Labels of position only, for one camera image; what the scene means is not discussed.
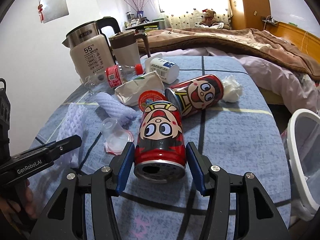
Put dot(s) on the crumpled white tissue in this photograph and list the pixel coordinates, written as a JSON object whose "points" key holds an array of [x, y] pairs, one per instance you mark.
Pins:
{"points": [[232, 90]]}

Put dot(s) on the white yogurt bottle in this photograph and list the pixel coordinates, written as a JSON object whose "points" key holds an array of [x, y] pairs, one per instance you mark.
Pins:
{"points": [[162, 68]]}

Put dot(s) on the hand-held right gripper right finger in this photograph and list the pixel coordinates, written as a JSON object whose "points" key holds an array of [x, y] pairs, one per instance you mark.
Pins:
{"points": [[193, 165]]}

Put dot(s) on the white trash bin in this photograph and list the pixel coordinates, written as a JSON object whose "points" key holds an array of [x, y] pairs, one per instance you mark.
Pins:
{"points": [[297, 160]]}

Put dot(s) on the wooden wardrobe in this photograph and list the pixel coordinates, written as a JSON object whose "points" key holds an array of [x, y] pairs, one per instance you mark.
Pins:
{"points": [[247, 5]]}

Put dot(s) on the red cartoon drink can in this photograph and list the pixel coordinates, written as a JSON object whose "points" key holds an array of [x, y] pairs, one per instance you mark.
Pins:
{"points": [[197, 95], [160, 130]]}

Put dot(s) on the brown teddy bear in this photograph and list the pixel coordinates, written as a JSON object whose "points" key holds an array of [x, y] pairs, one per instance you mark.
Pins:
{"points": [[208, 17]]}

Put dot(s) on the brown blanket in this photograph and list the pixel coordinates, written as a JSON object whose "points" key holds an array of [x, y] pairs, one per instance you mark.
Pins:
{"points": [[225, 40]]}

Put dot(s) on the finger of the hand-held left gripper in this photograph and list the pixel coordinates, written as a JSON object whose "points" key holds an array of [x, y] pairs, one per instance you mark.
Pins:
{"points": [[67, 145]]}

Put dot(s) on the small wall shelf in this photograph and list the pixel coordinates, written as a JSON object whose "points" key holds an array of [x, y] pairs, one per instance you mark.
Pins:
{"points": [[270, 20]]}

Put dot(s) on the cluttered desk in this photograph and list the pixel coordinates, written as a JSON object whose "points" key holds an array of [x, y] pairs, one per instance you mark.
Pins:
{"points": [[150, 26]]}

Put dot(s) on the dotted window curtain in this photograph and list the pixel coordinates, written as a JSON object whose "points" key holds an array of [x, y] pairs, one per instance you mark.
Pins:
{"points": [[190, 0]]}

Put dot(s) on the white paper pouch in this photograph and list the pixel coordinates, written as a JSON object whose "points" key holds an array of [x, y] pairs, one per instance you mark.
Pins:
{"points": [[140, 88]]}

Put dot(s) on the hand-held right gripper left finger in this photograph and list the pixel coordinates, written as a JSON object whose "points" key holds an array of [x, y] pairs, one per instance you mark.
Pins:
{"points": [[126, 165]]}

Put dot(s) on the shiny wall sheet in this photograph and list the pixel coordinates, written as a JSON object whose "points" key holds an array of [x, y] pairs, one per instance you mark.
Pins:
{"points": [[53, 6]]}

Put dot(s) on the wooden headboard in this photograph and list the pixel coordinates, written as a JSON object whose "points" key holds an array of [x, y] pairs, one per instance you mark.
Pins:
{"points": [[295, 30]]}

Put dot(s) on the steel electric kettle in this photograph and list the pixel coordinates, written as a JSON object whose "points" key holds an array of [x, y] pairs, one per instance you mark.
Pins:
{"points": [[87, 52]]}

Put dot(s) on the clear plastic bottle red label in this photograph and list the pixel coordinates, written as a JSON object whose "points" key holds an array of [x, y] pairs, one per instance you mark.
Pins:
{"points": [[113, 76]]}

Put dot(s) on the vase with branches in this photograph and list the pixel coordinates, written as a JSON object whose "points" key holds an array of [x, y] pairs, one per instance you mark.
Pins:
{"points": [[140, 13]]}

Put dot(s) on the blue checked tablecloth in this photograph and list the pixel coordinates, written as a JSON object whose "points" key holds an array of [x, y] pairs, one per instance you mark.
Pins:
{"points": [[237, 135]]}

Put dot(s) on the person's left hand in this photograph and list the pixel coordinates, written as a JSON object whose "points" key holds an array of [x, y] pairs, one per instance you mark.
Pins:
{"points": [[10, 208]]}

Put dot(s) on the red knot ornament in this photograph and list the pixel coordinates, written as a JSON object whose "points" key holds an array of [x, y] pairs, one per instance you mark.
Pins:
{"points": [[41, 12]]}

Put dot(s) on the clear jelly cup red lid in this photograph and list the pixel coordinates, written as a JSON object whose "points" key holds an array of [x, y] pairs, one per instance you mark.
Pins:
{"points": [[113, 132], [150, 97]]}

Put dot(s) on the white foam net sleeve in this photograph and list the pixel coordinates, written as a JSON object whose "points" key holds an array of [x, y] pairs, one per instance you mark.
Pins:
{"points": [[72, 120], [112, 105]]}

